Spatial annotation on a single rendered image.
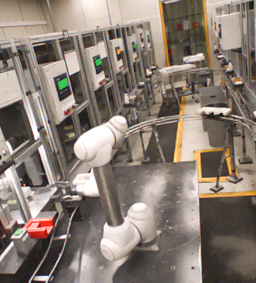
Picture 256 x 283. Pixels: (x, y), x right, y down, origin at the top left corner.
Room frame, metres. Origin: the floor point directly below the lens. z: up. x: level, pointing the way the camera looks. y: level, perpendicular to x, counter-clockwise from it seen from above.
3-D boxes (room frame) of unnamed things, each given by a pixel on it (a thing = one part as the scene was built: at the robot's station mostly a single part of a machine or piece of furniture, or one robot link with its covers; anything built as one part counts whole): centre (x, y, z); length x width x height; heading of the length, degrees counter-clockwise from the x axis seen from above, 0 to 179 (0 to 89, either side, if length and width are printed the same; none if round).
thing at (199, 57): (8.25, -2.21, 0.48); 0.84 x 0.58 x 0.97; 173
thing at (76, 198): (2.14, 0.45, 0.84); 0.36 x 0.14 x 0.10; 165
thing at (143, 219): (1.55, 0.02, 0.85); 0.18 x 0.16 x 0.22; 134
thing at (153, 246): (1.57, 0.01, 0.71); 0.22 x 0.18 x 0.06; 165
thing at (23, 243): (1.41, 0.70, 0.97); 0.08 x 0.08 x 0.12; 75
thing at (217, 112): (3.37, -1.08, 0.84); 0.37 x 0.14 x 0.10; 43
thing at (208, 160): (3.69, -1.11, 0.01); 1.00 x 0.55 x 0.01; 165
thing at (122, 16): (10.34, 0.09, 1.65); 3.78 x 0.08 x 3.30; 75
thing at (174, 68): (7.13, -1.48, 0.48); 0.88 x 0.56 x 0.96; 93
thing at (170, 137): (6.27, -1.03, 0.01); 5.85 x 0.59 x 0.01; 165
